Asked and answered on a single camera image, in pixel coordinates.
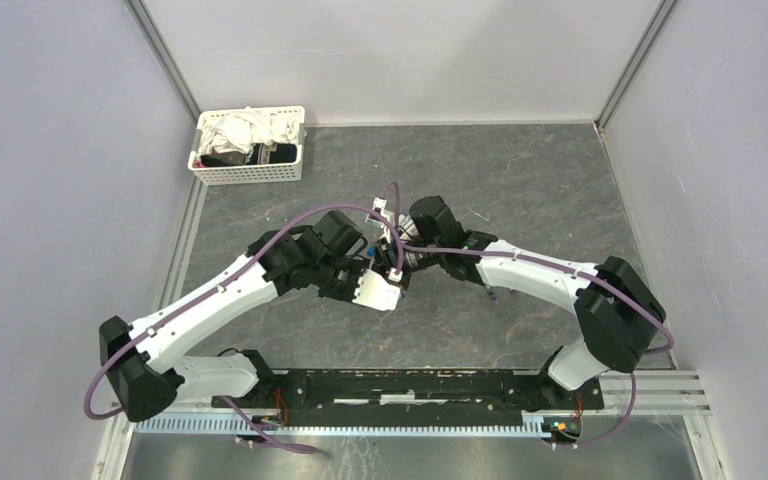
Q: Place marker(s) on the white cloth in basket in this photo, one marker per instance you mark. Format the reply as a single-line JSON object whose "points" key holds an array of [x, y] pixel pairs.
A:
{"points": [[239, 129]]}

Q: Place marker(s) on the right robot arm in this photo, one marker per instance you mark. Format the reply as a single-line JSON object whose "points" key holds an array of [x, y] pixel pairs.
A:
{"points": [[617, 314]]}

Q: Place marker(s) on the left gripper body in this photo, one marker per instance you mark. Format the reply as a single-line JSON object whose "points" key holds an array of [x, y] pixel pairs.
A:
{"points": [[339, 278]]}

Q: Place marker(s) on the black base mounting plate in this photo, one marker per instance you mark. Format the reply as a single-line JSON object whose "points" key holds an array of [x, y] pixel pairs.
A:
{"points": [[414, 398]]}

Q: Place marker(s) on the white plastic basket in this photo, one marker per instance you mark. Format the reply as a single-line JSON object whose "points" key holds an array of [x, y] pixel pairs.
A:
{"points": [[247, 174]]}

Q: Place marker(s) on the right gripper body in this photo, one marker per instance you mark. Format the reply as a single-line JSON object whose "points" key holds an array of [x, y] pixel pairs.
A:
{"points": [[413, 261]]}

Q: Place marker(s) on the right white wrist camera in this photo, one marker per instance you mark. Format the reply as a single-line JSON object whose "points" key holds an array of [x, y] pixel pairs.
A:
{"points": [[379, 206]]}

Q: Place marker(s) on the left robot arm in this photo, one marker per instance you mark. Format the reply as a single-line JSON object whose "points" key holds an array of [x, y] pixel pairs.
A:
{"points": [[147, 361]]}

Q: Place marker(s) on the aluminium frame rail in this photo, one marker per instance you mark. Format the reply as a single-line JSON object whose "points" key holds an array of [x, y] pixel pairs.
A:
{"points": [[163, 55]]}

